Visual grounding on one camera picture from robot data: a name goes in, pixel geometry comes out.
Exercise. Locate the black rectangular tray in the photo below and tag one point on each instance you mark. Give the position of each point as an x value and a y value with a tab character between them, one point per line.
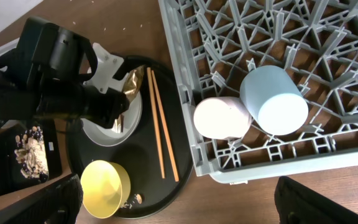
11	179

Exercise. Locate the gold foil wrapper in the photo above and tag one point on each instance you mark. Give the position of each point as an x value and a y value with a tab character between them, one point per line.
130	87

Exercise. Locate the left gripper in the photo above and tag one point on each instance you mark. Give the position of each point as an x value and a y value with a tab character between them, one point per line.
103	108

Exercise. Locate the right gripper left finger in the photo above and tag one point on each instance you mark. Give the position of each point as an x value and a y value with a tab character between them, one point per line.
59	202

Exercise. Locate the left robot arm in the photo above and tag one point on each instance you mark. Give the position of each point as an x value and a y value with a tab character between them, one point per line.
43	78

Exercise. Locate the yellow bowl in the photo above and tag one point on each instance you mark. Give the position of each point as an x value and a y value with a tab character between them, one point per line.
106	187

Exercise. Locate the single peanut shell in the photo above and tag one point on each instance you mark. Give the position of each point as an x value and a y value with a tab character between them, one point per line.
139	198

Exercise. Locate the pink cup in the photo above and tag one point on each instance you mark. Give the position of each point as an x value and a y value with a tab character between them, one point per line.
222	118

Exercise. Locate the grey dishwasher rack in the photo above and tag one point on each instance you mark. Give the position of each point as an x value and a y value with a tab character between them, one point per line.
213	45

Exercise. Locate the grey plate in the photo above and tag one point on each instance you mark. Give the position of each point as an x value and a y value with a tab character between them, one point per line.
107	137

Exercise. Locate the blue cup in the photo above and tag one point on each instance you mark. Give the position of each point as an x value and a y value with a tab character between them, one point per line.
273	100

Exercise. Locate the round black serving tray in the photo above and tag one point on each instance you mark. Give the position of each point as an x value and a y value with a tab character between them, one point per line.
138	153

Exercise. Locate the peanut shells pile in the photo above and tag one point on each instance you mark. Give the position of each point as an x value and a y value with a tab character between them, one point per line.
31	154

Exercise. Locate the scattered rice grains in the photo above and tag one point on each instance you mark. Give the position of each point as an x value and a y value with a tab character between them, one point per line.
130	202

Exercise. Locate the wooden chopstick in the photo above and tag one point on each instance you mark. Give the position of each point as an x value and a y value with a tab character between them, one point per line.
155	120
165	129

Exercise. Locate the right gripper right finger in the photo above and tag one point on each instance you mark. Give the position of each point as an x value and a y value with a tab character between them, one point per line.
296	203

